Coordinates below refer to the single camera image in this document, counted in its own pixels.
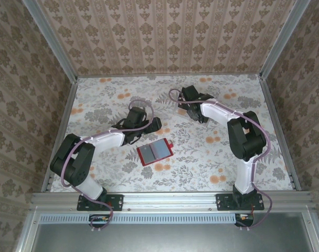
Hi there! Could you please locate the floral patterned table cover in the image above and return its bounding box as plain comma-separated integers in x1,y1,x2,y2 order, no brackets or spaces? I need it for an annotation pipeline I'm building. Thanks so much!
48,75,294,192

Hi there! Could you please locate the aluminium corner post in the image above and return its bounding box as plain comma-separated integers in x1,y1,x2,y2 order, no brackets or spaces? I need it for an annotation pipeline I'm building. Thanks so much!
259,0,312,79
21,0,79,82

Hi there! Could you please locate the black connector box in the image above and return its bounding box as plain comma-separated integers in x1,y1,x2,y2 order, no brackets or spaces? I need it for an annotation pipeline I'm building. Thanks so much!
89,214,111,228
235,213,255,228

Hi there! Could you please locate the slotted pale cable duct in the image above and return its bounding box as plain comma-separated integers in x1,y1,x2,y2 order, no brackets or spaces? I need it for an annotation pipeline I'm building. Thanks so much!
39,213,254,225

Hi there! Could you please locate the aluminium mounting rail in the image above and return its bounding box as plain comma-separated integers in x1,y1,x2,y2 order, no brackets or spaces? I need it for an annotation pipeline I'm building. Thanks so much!
30,191,315,211

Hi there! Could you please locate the red card holder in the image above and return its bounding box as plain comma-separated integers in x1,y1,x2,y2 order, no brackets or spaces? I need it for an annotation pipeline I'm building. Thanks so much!
136,138,174,166

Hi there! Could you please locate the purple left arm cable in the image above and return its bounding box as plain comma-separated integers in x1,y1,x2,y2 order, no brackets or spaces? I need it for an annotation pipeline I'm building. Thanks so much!
61,99,155,233

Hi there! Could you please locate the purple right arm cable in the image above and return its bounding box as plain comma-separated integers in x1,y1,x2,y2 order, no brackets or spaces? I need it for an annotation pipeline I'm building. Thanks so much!
168,88,272,232

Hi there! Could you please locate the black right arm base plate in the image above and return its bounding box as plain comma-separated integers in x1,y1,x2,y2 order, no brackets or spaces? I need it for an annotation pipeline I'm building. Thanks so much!
216,193,265,212

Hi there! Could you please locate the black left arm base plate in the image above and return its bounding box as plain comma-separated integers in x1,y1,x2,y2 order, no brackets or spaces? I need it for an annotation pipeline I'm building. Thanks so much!
77,193,124,212

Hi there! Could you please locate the aluminium side rail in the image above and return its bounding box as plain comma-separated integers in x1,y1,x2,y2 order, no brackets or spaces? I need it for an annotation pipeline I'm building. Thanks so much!
259,76,302,192
41,77,79,194

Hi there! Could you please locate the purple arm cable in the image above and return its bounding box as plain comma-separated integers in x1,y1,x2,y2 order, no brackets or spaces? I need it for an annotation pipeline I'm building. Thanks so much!
61,99,155,233
168,88,272,232

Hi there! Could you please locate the grey metal sheet panel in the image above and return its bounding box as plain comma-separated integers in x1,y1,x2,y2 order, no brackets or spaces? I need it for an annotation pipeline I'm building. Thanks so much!
30,212,314,252

